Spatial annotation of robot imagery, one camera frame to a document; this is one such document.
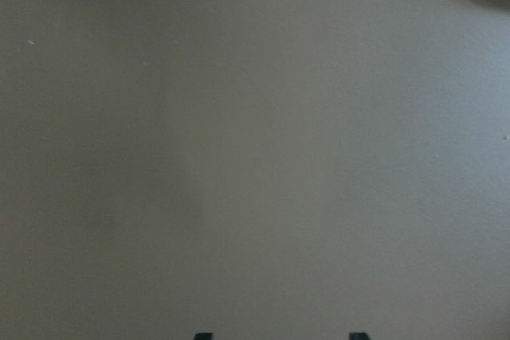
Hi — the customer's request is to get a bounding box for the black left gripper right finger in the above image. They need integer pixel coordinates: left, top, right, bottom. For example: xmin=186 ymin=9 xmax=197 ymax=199
xmin=348 ymin=332 xmax=371 ymax=340

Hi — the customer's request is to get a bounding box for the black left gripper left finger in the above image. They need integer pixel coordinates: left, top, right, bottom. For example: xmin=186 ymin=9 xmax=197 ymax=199
xmin=194 ymin=332 xmax=214 ymax=340

